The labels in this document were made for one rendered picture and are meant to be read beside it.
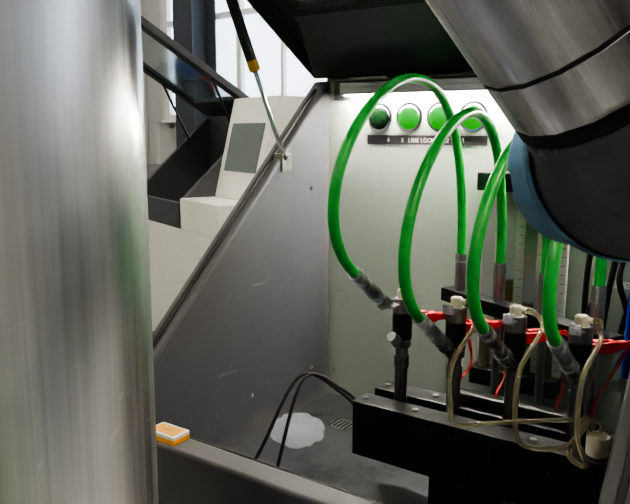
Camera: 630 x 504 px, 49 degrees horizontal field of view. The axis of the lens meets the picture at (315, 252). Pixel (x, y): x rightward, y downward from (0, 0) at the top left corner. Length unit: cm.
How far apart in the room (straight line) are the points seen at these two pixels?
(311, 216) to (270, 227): 12
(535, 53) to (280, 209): 101
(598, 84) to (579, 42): 2
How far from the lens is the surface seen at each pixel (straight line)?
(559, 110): 25
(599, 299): 96
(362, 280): 86
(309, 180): 130
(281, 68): 664
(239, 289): 116
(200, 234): 385
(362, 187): 131
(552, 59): 24
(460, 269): 114
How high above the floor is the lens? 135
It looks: 10 degrees down
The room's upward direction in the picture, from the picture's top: straight up
